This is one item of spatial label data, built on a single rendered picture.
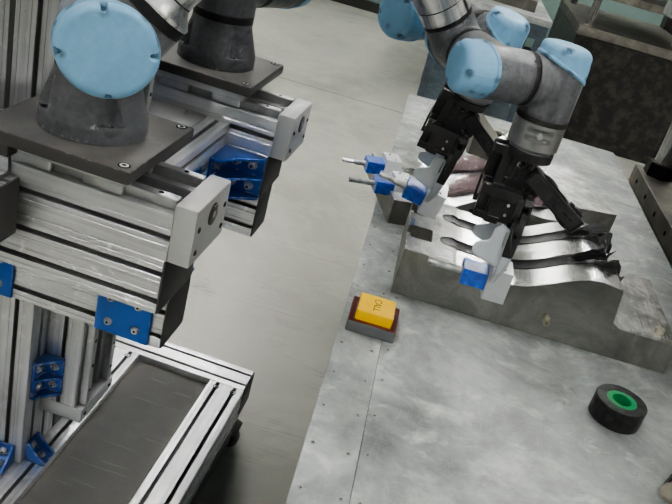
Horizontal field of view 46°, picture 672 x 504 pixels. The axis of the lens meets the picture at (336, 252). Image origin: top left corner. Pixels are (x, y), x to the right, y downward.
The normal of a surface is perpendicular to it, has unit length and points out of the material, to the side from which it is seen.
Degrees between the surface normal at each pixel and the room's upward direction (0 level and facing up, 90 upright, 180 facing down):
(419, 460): 0
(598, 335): 90
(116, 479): 0
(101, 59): 96
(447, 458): 0
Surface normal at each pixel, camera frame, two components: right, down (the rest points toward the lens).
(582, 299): -0.15, 0.42
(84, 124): 0.18, 0.20
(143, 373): 0.25, -0.86
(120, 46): 0.15, 0.58
